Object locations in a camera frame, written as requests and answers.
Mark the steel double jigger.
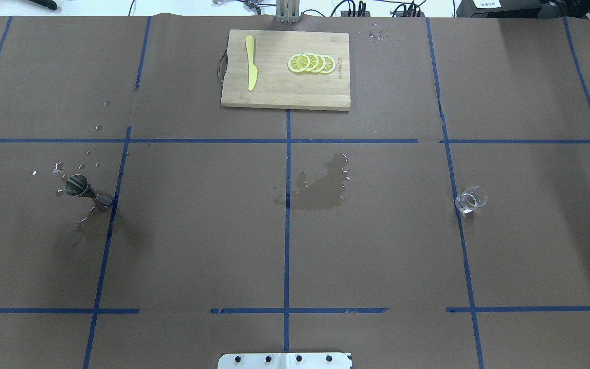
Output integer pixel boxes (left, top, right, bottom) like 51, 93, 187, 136
64, 174, 113, 212

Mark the small glass measuring cup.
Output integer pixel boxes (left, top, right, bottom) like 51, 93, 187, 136
455, 186, 489, 214

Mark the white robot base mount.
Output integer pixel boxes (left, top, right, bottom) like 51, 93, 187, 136
217, 352, 353, 368

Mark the bamboo cutting board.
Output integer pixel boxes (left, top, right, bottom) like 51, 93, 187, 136
221, 29, 351, 111

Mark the back lemon slice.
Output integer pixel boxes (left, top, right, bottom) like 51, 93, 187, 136
319, 55, 336, 75

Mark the front lemon slice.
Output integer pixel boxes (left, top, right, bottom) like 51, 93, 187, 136
287, 53, 311, 73

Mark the lemon slice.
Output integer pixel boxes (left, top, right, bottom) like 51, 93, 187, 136
319, 55, 336, 75
287, 53, 311, 73
305, 52, 322, 73
311, 54, 326, 73

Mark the yellow plastic knife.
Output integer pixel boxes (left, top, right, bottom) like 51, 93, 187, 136
244, 35, 258, 91

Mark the aluminium frame post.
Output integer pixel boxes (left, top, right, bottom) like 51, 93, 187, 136
276, 0, 301, 24

